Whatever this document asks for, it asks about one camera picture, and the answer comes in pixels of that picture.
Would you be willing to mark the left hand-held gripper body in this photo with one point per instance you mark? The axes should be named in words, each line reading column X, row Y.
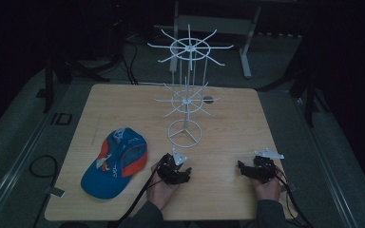
column 169, row 170

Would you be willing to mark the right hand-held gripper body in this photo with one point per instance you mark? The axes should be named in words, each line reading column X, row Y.
column 263, row 167

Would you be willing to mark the blue and orange cap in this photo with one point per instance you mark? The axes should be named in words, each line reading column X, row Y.
column 114, row 171

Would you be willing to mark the person's right hand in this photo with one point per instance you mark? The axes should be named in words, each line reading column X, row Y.
column 268, row 190

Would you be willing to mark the person's left hand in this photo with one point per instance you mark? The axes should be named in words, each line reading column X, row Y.
column 161, row 191

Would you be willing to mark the black tripod stand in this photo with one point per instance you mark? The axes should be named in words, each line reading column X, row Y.
column 49, row 85
column 309, row 95

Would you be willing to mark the grey tape piece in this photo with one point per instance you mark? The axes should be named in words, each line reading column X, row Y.
column 56, row 191

